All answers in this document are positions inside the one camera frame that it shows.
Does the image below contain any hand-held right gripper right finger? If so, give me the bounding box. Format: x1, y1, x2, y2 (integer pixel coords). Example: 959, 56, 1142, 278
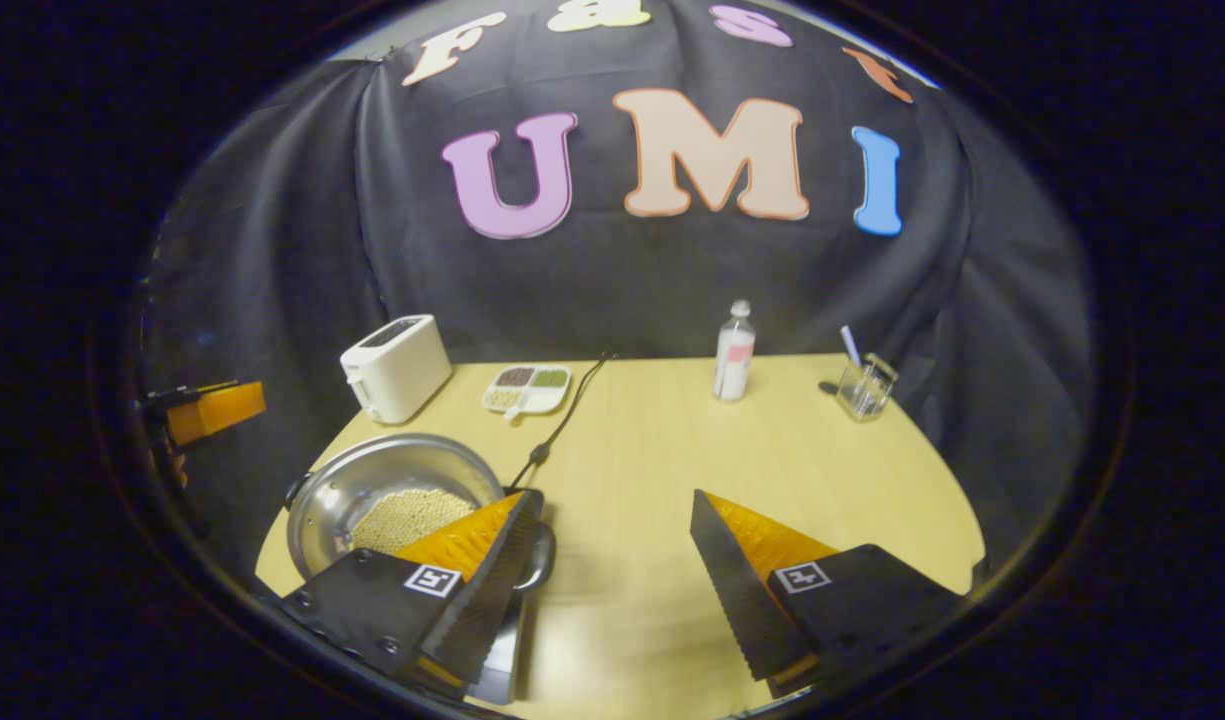
689, 489, 963, 699

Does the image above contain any pile of soybeans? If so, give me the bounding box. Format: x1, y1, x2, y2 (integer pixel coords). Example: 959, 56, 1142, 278
350, 488, 478, 556

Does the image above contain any stainless steel pot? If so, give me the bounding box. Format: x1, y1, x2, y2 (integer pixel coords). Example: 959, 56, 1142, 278
285, 433, 558, 596

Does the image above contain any black power cable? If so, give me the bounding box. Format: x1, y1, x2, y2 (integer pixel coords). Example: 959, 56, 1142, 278
507, 350, 613, 491

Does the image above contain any clear bottle with pink label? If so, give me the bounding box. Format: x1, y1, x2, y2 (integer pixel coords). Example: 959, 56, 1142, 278
713, 300, 757, 403

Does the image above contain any black induction cooktop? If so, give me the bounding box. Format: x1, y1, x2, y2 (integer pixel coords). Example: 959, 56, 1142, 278
467, 590, 529, 706

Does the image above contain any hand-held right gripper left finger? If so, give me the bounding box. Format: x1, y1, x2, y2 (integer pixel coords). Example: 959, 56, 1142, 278
280, 488, 545, 691

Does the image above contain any clear glass holder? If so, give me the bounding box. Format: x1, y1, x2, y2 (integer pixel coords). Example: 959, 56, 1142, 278
837, 352, 899, 421

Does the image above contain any white divided bean dish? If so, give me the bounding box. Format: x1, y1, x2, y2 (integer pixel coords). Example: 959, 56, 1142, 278
482, 365, 573, 419

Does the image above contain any white toaster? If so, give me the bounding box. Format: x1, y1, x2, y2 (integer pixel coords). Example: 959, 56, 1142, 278
339, 314, 453, 425

